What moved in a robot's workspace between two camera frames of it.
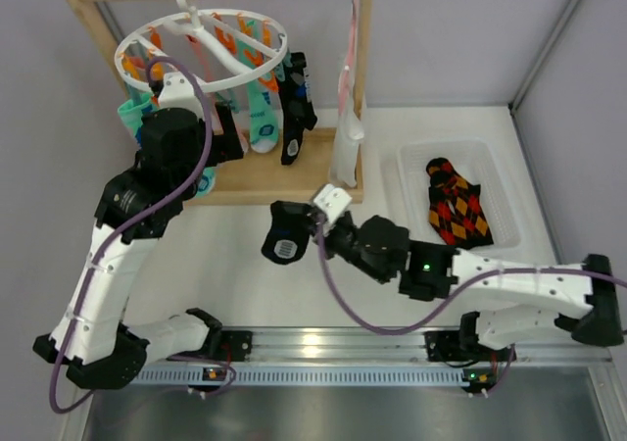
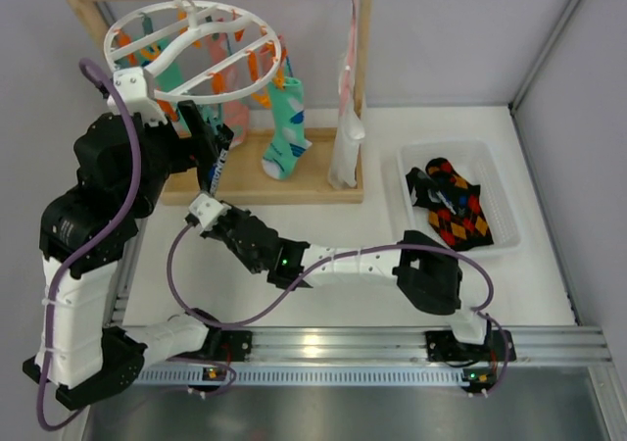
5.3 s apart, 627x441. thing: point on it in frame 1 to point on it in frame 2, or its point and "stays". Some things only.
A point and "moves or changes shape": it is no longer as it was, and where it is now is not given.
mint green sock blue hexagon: [265, 112] to [287, 140]
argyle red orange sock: [456, 209] stays
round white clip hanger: [187, 9] moves or changes shape
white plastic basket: [407, 180] stays
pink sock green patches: [224, 104] to [219, 51]
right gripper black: [312, 220] to [218, 222]
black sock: [289, 231] to [427, 192]
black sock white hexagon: [298, 109] moves or changes shape
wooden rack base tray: [262, 178] stays
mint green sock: [134, 110] moves or changes shape
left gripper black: [225, 134] to [197, 130]
